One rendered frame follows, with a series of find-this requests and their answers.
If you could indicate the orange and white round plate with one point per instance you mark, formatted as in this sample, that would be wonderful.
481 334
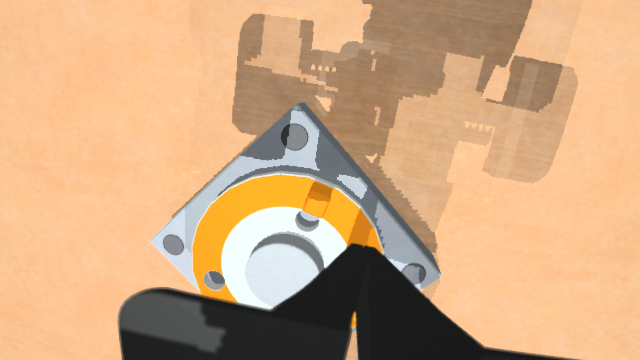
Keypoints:
264 205

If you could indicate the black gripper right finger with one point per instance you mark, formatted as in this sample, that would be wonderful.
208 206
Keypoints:
395 321

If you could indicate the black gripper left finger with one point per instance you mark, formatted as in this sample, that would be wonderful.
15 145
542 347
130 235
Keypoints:
165 323

